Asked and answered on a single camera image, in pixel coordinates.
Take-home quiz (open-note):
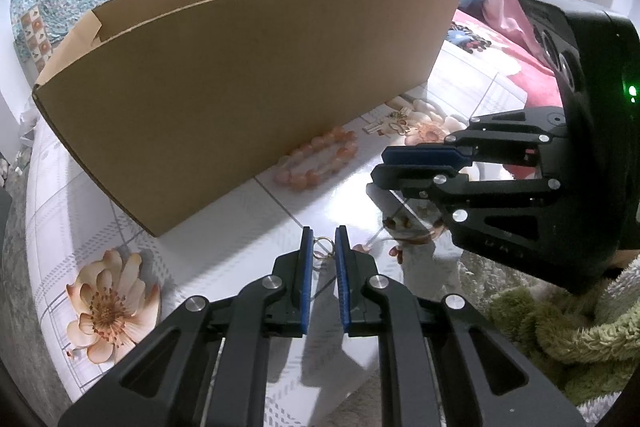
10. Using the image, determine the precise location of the person's right forearm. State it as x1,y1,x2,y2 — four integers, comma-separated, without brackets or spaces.
487,252,640,408

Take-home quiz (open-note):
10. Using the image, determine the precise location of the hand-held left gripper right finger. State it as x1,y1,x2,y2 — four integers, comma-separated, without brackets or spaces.
334,225,586,427

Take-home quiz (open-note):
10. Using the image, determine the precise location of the gold ring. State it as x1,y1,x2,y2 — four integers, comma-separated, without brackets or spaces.
313,235,336,259

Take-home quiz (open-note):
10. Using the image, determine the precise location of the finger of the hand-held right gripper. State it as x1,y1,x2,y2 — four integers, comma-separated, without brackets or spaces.
382,107,568,168
370,164,567,234

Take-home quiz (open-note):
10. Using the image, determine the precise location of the red bead chain necklace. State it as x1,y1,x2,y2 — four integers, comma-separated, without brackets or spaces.
352,194,451,263

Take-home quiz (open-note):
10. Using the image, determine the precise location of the light pink blanket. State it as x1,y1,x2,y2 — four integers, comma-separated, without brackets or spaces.
480,0,544,64

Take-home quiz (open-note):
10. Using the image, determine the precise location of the pink printed bed cover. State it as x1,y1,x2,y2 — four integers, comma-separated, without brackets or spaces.
445,19,566,114

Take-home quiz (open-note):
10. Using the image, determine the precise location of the pink bead bracelet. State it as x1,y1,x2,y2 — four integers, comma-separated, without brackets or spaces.
274,127,359,192

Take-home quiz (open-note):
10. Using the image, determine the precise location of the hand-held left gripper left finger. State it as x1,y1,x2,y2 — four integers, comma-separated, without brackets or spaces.
59,227,315,427

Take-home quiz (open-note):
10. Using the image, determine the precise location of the brown cardboard box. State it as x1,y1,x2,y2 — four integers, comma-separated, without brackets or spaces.
31,0,461,238

